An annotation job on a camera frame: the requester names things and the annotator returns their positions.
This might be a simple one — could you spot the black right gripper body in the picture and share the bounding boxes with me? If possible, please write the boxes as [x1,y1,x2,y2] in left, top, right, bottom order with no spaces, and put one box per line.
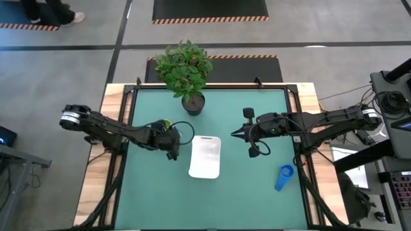
[243,107,261,158]

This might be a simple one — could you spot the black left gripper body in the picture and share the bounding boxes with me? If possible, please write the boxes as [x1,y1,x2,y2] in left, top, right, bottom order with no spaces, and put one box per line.
[150,120,182,161]

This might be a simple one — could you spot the blue measuring cup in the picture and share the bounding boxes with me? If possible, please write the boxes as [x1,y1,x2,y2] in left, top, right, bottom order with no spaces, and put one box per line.
[274,164,295,192]

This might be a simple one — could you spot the white plastic basket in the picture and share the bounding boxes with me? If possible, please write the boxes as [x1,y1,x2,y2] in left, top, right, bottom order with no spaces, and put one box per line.
[188,135,222,180]

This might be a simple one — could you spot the black hazard-striped floor mat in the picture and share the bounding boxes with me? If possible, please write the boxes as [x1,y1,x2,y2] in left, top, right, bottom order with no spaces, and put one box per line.
[144,54,284,83]
[0,0,71,31]
[152,0,270,25]

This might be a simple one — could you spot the green table mat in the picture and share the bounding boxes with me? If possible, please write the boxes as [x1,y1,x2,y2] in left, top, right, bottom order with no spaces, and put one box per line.
[114,88,309,230]

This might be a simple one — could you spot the green plant in black pot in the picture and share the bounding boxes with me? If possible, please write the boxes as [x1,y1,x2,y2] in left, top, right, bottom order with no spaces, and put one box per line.
[154,39,214,117]

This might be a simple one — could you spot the black power brick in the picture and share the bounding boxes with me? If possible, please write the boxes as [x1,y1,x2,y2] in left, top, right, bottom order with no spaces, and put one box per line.
[353,128,371,146]

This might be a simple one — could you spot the black beam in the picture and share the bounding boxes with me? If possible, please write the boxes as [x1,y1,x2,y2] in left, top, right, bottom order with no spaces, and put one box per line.
[333,138,396,174]

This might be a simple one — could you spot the white paper sheet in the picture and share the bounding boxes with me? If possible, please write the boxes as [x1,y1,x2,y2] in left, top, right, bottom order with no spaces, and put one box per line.
[329,146,370,190]

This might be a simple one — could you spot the black backpack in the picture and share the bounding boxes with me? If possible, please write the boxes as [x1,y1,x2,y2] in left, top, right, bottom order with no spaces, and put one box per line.
[337,172,376,227]

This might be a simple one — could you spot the grey equipment cart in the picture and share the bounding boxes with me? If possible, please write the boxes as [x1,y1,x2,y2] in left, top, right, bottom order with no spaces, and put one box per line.
[369,57,411,161]

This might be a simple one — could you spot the grey desk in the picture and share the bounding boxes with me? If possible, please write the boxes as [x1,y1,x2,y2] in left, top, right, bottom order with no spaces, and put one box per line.
[0,144,52,222]

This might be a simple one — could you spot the black pole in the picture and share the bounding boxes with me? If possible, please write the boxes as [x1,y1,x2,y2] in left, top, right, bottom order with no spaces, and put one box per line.
[383,57,411,83]

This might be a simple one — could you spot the black device with blue light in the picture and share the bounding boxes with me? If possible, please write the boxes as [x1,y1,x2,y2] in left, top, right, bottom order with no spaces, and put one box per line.
[0,125,18,148]

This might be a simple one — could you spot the backlit keyboard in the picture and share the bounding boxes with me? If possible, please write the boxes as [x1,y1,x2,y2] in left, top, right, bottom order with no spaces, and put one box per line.
[388,171,411,210]

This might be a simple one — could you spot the person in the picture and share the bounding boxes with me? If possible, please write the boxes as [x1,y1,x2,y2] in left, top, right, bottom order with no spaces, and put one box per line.
[19,0,86,26]

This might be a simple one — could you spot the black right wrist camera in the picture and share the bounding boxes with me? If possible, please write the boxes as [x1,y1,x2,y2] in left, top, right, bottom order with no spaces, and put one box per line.
[258,112,286,135]

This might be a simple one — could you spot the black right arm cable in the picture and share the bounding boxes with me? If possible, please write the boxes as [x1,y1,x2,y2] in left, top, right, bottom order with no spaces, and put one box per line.
[249,115,272,157]

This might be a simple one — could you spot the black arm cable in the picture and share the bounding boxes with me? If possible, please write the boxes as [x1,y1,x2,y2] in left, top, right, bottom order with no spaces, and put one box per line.
[166,121,196,146]
[249,115,272,157]

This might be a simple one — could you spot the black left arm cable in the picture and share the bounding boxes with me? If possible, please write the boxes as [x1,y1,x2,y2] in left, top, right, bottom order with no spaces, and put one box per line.
[166,121,196,146]

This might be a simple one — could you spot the black aluminium table frame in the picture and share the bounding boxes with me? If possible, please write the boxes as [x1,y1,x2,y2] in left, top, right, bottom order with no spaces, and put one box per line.
[72,76,351,231]

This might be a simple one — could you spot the coiled black cable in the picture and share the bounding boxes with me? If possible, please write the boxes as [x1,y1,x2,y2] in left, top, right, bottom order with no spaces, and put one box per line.
[373,90,411,116]

